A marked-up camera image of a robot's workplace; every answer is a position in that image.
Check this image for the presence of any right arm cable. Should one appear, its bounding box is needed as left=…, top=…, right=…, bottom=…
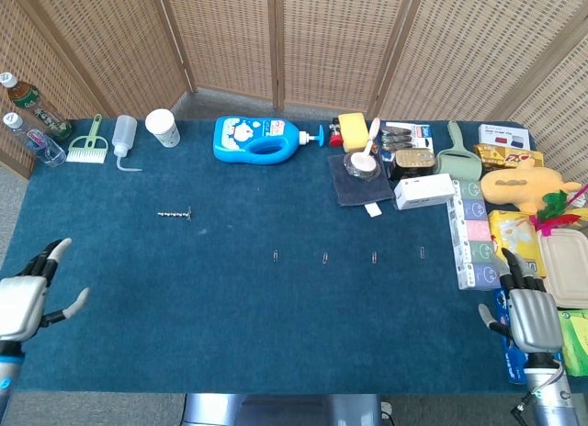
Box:
left=511, top=364, right=567, bottom=417

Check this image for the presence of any white cardboard box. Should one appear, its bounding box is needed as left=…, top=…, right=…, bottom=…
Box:
left=392, top=173, right=458, bottom=212

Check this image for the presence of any yellow sponge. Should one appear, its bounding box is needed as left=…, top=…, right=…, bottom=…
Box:
left=337, top=113, right=370, bottom=153

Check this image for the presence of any woven wooden folding screen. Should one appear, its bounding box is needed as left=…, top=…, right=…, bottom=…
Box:
left=0, top=0, right=588, bottom=185

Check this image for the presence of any clear water bottle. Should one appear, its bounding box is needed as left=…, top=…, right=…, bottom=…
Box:
left=2, top=112, right=68, bottom=168

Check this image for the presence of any white plastic spoon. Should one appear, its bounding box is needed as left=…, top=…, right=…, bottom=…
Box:
left=349, top=117, right=382, bottom=173

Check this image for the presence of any beige lunch container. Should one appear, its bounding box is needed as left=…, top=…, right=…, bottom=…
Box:
left=537, top=228, right=588, bottom=310

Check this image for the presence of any blue table cloth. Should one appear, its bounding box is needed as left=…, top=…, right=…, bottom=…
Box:
left=0, top=118, right=560, bottom=396

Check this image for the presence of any yellow plush toy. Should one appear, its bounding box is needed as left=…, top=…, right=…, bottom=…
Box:
left=479, top=158, right=582, bottom=215

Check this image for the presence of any green hand brush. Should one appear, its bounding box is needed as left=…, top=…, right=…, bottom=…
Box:
left=65, top=113, right=110, bottom=164

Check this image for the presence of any dark grey folded cloth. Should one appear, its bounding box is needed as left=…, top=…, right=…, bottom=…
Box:
left=326, top=152, right=396, bottom=218

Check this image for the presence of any red and black cap item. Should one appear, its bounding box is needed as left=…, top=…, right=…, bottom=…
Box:
left=328, top=117, right=345, bottom=148

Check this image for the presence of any multicolour tissue pack strip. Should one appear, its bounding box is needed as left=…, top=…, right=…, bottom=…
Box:
left=446, top=178, right=503, bottom=292

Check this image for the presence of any translucent squeeze wash bottle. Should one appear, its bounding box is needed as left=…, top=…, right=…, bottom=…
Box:
left=111, top=115, right=144, bottom=173

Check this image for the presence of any white box with blue picture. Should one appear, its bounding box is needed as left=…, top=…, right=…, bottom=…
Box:
left=477, top=122, right=532, bottom=152

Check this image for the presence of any gold and black tin can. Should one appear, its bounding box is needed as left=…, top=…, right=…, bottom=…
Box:
left=390, top=148, right=436, bottom=182

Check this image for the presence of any green tea bottle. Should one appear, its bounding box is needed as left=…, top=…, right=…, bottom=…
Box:
left=0, top=72, right=74, bottom=141

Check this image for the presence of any yellow snack packet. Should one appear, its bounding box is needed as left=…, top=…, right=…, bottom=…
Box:
left=473, top=142, right=546, bottom=171

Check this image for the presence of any feather cat teaser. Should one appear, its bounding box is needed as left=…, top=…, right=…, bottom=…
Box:
left=528, top=183, right=588, bottom=238

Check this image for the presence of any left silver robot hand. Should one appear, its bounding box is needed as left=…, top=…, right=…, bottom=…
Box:
left=0, top=237, right=91, bottom=342

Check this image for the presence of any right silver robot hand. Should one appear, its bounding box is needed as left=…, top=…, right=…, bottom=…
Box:
left=477, top=247, right=564, bottom=354

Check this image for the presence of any white paper cup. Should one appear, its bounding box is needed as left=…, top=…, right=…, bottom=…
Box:
left=144, top=108, right=182, bottom=149

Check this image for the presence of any pale green dustpan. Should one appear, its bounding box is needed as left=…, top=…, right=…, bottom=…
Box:
left=433, top=119, right=484, bottom=182

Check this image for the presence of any patterned tape roll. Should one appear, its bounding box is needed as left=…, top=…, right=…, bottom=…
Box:
left=344, top=151, right=382, bottom=180

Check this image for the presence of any green package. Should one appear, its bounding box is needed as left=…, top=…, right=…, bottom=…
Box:
left=557, top=308, right=588, bottom=378

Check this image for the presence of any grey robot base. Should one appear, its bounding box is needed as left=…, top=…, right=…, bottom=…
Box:
left=180, top=392, right=394, bottom=426

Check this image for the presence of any blue detergent pump bottle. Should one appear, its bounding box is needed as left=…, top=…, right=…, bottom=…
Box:
left=212, top=115, right=326, bottom=166

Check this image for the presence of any blue printed box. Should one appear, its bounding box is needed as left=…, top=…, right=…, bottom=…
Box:
left=493, top=286, right=528, bottom=386

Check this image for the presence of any binder clip package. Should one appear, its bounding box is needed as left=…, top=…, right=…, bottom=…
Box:
left=379, top=120, right=436, bottom=163

